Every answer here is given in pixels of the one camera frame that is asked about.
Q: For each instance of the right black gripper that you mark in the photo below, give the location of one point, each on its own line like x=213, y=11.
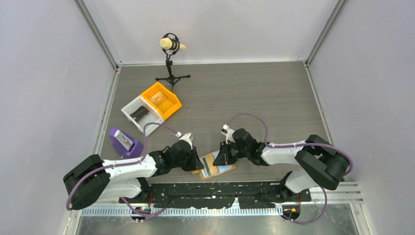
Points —
x=224, y=156

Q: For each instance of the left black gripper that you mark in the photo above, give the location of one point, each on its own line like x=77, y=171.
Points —
x=195, y=163

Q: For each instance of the orange leather card holder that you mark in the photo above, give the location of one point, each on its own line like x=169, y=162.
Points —
x=223, y=168

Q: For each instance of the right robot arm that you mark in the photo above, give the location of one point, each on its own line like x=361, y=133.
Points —
x=322, y=164

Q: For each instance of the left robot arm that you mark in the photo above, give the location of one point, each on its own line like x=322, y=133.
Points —
x=96, y=179

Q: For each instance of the black card in white bin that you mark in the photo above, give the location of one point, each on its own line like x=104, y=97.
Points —
x=139, y=114

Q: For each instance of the card in orange bin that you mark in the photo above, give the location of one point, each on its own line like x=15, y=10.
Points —
x=157, y=98

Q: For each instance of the orange plastic bin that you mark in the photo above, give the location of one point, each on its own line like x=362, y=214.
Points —
x=165, y=102

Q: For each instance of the purple plastic bin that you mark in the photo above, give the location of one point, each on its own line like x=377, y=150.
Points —
x=125, y=145

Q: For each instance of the white plastic bin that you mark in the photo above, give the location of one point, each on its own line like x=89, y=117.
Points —
x=153, y=116

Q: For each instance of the black microphone tripod stand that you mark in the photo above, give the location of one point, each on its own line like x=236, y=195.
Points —
x=171, y=79

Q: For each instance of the beige microphone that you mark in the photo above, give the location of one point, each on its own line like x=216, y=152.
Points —
x=170, y=44

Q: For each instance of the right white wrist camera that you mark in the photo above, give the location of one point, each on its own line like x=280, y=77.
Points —
x=228, y=132

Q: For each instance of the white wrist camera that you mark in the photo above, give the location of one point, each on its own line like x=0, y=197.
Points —
x=228, y=132
x=187, y=137

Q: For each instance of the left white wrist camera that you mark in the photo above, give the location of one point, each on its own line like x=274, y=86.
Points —
x=187, y=137

